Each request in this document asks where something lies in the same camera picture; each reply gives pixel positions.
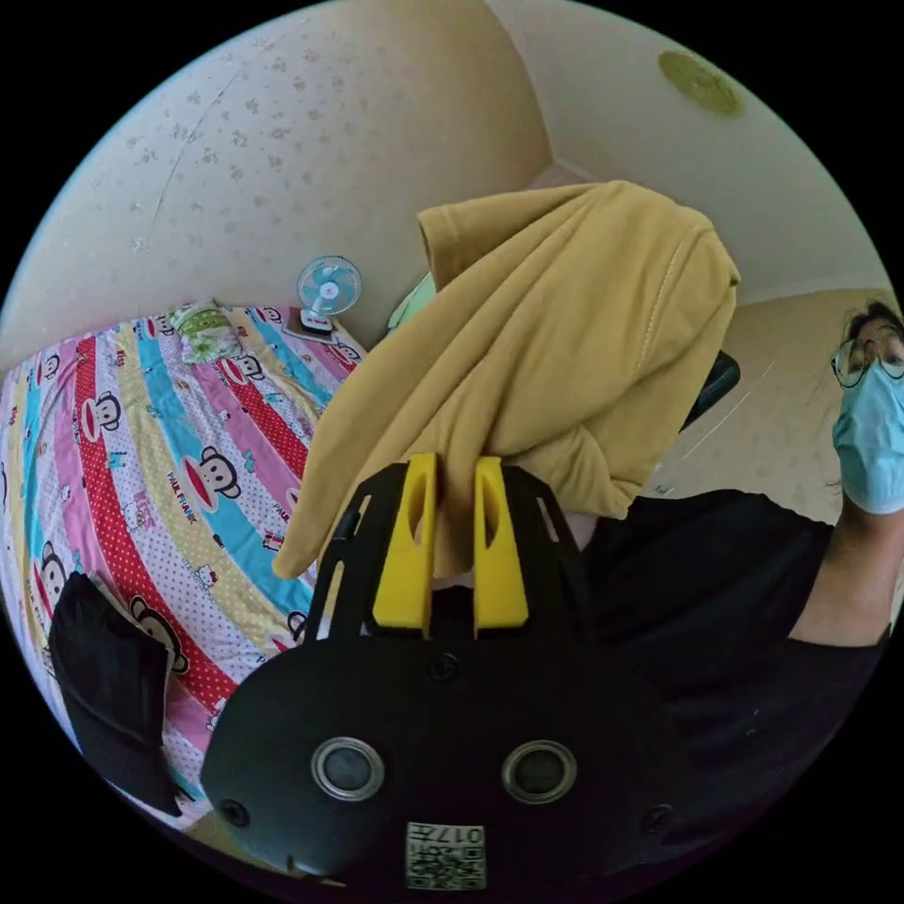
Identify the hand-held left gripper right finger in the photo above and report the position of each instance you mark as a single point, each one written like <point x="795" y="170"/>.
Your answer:
<point x="503" y="572"/>

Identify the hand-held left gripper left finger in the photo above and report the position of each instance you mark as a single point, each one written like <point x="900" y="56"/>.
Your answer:
<point x="404" y="565"/>

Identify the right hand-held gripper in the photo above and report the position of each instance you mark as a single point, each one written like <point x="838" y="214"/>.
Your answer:
<point x="712" y="387"/>

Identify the yellow sweatshirt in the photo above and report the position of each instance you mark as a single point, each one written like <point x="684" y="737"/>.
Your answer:
<point x="537" y="353"/>

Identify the person's body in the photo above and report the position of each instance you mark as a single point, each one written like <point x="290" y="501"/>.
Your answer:
<point x="720" y="607"/>

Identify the light green cloth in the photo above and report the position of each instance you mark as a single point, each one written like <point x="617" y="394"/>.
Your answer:
<point x="413" y="305"/>

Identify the bed with cartoon printed sheet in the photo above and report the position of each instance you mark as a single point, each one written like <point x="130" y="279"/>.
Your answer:
<point x="141" y="452"/>

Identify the small light blue fan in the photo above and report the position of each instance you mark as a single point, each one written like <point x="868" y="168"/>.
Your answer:
<point x="328" y="288"/>

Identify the round ceiling lamp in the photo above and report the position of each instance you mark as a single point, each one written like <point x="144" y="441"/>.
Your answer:
<point x="700" y="82"/>

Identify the green floral pillow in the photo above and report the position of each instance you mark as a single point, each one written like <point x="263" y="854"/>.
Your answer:
<point x="205" y="330"/>

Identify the black garment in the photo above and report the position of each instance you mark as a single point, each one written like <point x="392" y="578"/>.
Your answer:
<point x="106" y="678"/>

